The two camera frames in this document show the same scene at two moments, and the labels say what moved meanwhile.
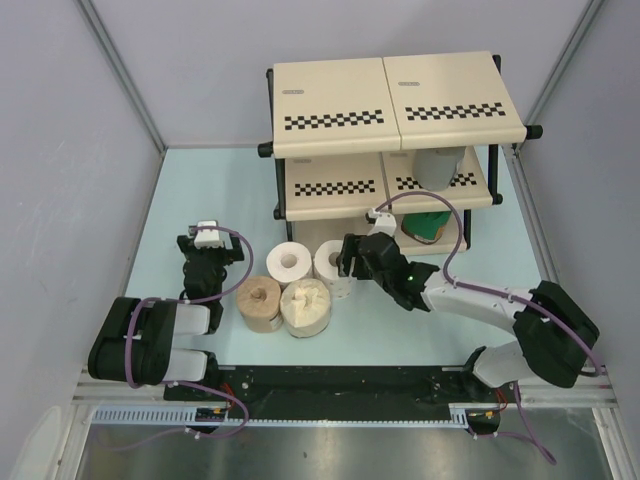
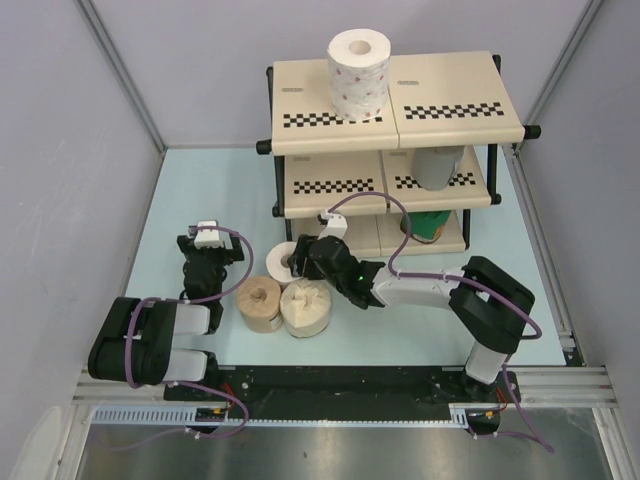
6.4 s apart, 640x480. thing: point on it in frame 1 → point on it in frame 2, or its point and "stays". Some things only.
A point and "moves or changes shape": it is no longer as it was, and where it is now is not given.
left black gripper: [231, 254] stays
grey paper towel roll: [433, 169] stays
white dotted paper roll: [326, 268] moves or changes shape
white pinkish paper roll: [289, 261] stays
